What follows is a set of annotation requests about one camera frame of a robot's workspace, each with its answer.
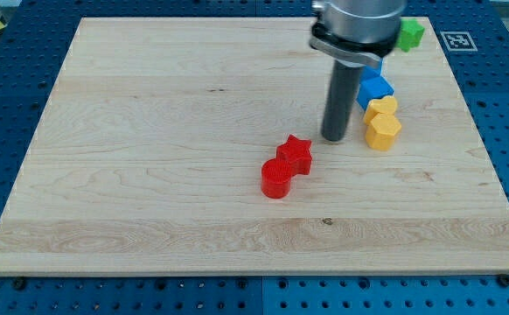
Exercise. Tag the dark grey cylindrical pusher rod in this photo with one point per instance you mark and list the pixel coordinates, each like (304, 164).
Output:
(342, 93)

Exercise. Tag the red star block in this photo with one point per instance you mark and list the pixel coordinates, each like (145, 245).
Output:
(296, 152)

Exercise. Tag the green star block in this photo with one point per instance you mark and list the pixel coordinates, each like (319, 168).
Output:
(410, 35)

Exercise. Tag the blue block behind rod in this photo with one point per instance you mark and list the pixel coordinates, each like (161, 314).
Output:
(370, 72)

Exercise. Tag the blue cube block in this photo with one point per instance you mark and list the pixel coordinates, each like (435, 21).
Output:
(373, 88)

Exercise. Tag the yellow heart block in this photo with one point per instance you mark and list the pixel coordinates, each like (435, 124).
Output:
(385, 105)

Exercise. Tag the yellow hexagon block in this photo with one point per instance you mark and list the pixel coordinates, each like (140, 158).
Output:
(382, 132)

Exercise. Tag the white fiducial marker tag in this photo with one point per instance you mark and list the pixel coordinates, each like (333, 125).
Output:
(458, 41)

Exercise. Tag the red cylinder block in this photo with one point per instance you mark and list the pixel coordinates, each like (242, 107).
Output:
(276, 175)

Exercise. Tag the light wooden board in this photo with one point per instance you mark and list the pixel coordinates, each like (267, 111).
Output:
(147, 162)

